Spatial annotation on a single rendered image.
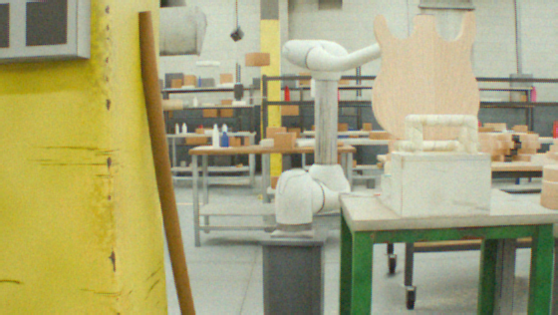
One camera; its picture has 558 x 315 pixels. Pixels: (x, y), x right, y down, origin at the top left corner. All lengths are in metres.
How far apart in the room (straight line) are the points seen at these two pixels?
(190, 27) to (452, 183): 0.85
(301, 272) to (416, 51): 1.11
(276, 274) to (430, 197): 1.04
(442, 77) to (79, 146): 1.37
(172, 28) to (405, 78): 0.71
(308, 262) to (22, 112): 1.91
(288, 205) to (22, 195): 1.87
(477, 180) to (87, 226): 1.22
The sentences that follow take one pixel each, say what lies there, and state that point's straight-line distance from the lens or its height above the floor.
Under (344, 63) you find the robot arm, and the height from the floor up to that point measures 1.41.
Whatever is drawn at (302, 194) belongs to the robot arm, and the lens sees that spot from 2.51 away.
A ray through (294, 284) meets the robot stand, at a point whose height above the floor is 0.51.
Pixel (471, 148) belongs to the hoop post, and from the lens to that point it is 1.71.
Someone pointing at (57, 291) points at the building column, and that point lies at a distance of 0.75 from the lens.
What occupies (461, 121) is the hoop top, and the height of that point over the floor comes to 1.19.
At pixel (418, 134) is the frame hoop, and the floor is 1.16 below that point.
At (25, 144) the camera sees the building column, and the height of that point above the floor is 1.19.
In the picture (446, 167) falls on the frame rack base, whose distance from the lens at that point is 1.68.
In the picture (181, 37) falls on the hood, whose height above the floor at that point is 1.44.
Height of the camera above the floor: 1.22
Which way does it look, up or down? 4 degrees down
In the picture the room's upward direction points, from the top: 1 degrees counter-clockwise
